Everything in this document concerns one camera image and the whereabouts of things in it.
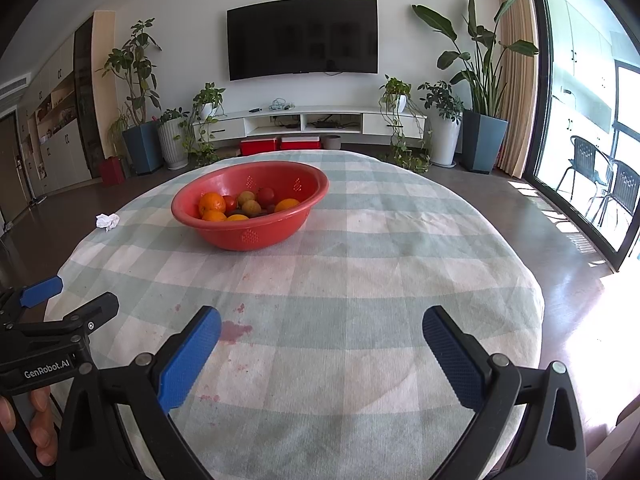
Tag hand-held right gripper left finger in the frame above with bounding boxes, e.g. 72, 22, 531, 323
55, 305, 223, 480

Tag black-framed glass sliding door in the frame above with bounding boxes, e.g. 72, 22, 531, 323
525, 0, 640, 275

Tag white air vent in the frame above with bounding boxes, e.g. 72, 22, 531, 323
0, 74, 32, 106

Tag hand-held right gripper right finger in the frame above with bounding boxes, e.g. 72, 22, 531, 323
422, 305, 587, 480

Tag tall plant in blue pot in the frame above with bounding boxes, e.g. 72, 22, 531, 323
96, 19, 165, 177

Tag checked green white tablecloth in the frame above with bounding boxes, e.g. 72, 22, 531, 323
44, 149, 546, 480

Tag brown door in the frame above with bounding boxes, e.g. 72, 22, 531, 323
0, 110, 32, 226

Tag plant in white ribbed pot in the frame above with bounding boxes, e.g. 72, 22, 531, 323
156, 108, 191, 171

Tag red container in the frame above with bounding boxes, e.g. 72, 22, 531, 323
100, 156, 126, 186

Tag red plastic colander bowl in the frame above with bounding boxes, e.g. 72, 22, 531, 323
171, 162, 330, 252

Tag white balcony cabinet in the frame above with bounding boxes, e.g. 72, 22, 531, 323
547, 0, 621, 131

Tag white wall storage cabinet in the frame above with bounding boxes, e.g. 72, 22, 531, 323
17, 35, 96, 196

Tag black wall television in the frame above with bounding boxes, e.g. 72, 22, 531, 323
226, 0, 379, 82

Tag bushy plant in white pot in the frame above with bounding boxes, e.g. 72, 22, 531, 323
418, 80, 463, 168

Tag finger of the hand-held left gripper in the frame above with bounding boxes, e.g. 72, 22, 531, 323
0, 275, 65, 328
15, 291, 121, 343

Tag beige curtain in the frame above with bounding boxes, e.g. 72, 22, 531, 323
495, 0, 538, 178

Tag white television cabinet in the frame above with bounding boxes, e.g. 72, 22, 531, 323
192, 105, 428, 153

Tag person's left hand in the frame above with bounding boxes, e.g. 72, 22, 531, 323
0, 386, 57, 453

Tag trailing pothos in white pot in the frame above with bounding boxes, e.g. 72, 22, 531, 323
182, 82, 227, 166
378, 74, 433, 173

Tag dark wall panel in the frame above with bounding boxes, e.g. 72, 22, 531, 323
72, 15, 106, 178

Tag large-leaf plant in grey-blue pot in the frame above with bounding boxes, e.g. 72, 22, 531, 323
412, 0, 540, 175

